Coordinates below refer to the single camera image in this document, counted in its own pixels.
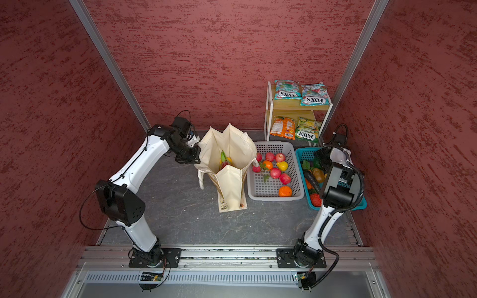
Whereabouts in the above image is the white wooden two-tier shelf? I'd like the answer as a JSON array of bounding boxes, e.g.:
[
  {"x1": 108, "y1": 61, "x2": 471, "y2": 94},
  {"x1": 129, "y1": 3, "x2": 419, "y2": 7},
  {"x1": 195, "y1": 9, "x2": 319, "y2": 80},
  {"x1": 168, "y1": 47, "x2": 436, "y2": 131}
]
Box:
[{"x1": 263, "y1": 81, "x2": 334, "y2": 144}]

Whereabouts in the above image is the teal plastic vegetable basket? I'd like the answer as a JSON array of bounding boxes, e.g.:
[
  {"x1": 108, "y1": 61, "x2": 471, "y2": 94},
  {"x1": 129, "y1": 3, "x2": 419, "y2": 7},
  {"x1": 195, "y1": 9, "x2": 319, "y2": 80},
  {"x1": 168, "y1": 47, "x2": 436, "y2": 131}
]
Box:
[{"x1": 295, "y1": 147, "x2": 361, "y2": 211}]

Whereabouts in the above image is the pink dragon fruit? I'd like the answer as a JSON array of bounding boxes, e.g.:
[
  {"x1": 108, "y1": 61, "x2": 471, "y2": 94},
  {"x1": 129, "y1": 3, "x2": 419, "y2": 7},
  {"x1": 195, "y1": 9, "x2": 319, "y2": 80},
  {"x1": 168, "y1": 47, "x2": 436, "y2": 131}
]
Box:
[{"x1": 220, "y1": 151, "x2": 229, "y2": 170}]

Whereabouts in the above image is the small red fruit front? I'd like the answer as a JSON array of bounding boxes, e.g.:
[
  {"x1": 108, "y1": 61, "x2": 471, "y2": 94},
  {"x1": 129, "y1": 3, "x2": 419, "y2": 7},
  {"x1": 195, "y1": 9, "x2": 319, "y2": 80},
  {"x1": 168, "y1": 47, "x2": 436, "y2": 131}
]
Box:
[{"x1": 279, "y1": 173, "x2": 291, "y2": 185}]

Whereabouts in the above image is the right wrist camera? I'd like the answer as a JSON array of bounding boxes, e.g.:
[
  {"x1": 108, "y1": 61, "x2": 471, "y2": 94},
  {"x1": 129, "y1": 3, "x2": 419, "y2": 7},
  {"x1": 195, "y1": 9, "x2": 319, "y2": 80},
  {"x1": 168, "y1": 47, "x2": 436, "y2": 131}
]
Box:
[{"x1": 331, "y1": 132, "x2": 349, "y2": 147}]

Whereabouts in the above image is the white plastic fruit basket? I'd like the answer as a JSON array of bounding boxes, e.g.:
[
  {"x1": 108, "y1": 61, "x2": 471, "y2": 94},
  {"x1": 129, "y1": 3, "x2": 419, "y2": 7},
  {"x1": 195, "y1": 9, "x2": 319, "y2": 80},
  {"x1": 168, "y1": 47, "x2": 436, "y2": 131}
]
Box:
[{"x1": 247, "y1": 141, "x2": 305, "y2": 201}]

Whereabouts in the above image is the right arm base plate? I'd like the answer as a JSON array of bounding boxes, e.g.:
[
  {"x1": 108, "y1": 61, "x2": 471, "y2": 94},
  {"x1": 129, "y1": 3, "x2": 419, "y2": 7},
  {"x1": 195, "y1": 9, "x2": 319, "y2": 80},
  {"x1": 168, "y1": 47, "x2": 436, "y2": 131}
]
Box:
[{"x1": 276, "y1": 248, "x2": 327, "y2": 269}]

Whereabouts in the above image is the pink apple middle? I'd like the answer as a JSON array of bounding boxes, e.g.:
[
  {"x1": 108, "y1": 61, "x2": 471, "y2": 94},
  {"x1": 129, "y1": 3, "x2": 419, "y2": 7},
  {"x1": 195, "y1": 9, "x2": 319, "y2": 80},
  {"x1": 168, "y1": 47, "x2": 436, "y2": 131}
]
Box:
[{"x1": 270, "y1": 168, "x2": 282, "y2": 179}]

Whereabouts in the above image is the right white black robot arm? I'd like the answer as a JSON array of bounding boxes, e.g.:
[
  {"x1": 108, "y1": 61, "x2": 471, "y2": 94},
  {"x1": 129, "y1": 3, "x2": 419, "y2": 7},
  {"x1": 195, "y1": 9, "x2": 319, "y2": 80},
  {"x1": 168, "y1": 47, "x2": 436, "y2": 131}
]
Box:
[{"x1": 293, "y1": 145, "x2": 365, "y2": 268}]

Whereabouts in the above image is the red apple back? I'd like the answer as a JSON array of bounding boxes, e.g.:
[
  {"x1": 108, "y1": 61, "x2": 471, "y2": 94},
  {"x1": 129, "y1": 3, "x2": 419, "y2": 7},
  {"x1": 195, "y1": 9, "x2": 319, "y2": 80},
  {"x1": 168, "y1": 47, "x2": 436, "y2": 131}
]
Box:
[{"x1": 265, "y1": 152, "x2": 275, "y2": 162}]

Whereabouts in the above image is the green Fox's candy bag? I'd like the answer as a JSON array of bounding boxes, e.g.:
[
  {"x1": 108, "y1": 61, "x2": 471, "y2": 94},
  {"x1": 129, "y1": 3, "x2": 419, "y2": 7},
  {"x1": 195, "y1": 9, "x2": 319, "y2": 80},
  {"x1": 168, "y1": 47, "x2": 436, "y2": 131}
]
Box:
[{"x1": 295, "y1": 117, "x2": 322, "y2": 144}]

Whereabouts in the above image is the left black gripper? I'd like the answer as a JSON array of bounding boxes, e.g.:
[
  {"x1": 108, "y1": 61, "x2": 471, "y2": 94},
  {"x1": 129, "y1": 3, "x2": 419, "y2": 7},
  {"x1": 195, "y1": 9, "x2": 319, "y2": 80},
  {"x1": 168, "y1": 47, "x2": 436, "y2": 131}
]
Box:
[{"x1": 170, "y1": 139, "x2": 201, "y2": 163}]

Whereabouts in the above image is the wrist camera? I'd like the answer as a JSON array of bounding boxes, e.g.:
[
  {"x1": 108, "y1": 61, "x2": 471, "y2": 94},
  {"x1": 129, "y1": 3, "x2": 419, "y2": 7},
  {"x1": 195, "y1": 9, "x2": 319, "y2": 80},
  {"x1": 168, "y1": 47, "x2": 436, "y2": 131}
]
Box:
[
  {"x1": 331, "y1": 132, "x2": 349, "y2": 147},
  {"x1": 171, "y1": 116, "x2": 193, "y2": 139}
]

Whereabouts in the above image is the small orange persimmon fruit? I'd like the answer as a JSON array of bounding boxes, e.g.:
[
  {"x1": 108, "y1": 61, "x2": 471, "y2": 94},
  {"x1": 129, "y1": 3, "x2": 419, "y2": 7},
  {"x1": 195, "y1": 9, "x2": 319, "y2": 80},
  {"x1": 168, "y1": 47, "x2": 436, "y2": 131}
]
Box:
[{"x1": 262, "y1": 160, "x2": 273, "y2": 171}]

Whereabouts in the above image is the aluminium rail frame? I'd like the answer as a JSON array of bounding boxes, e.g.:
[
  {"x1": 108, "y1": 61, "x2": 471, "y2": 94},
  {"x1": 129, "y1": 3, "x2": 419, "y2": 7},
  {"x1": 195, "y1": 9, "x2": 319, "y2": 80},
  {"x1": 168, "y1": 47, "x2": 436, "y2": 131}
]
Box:
[{"x1": 61, "y1": 243, "x2": 392, "y2": 298}]

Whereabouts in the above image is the yellow fruit in white basket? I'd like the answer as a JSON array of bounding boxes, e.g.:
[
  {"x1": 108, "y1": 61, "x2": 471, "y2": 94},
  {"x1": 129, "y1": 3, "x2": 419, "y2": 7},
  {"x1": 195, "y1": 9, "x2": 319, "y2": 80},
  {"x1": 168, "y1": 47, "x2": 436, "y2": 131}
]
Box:
[{"x1": 277, "y1": 161, "x2": 289, "y2": 172}]

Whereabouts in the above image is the teal fox's candy bag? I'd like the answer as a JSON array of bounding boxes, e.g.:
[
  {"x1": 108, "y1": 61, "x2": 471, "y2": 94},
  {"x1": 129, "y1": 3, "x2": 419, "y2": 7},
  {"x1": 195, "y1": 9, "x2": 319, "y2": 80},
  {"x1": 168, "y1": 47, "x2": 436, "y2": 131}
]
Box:
[
  {"x1": 274, "y1": 80, "x2": 302, "y2": 100},
  {"x1": 300, "y1": 82, "x2": 330, "y2": 106}
]

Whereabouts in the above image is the orange snack bag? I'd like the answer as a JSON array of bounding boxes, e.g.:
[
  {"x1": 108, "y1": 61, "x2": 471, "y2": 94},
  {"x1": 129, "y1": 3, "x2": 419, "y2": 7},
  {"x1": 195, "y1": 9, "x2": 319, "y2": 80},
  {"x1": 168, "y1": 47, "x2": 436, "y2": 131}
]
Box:
[{"x1": 270, "y1": 116, "x2": 296, "y2": 140}]

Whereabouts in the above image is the cream floral tote bag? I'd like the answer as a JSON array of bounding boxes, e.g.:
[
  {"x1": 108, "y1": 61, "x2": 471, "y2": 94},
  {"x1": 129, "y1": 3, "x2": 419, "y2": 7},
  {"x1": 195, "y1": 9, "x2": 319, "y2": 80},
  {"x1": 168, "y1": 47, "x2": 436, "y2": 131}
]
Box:
[{"x1": 195, "y1": 124, "x2": 258, "y2": 212}]

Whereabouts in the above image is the brown kiwi potato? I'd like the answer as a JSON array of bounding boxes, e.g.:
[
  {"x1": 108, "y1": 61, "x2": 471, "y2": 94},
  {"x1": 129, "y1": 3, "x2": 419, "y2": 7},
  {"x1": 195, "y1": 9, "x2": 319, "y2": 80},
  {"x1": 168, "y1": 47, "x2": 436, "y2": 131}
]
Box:
[{"x1": 312, "y1": 168, "x2": 325, "y2": 183}]

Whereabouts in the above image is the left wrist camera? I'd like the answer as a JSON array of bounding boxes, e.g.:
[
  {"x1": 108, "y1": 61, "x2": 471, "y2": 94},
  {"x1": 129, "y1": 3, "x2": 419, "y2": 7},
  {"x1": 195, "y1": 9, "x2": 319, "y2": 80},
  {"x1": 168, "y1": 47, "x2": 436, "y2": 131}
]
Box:
[{"x1": 171, "y1": 116, "x2": 193, "y2": 139}]

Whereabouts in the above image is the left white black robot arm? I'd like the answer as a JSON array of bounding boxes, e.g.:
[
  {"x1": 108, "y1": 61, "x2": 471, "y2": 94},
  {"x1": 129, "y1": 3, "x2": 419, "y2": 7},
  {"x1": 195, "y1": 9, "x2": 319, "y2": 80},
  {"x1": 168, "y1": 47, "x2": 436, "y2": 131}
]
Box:
[{"x1": 94, "y1": 117, "x2": 200, "y2": 268}]

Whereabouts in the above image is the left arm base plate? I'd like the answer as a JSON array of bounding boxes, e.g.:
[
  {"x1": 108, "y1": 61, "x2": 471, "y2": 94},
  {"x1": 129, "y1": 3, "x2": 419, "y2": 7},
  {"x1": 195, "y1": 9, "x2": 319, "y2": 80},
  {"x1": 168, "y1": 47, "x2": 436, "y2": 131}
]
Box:
[{"x1": 128, "y1": 248, "x2": 182, "y2": 269}]

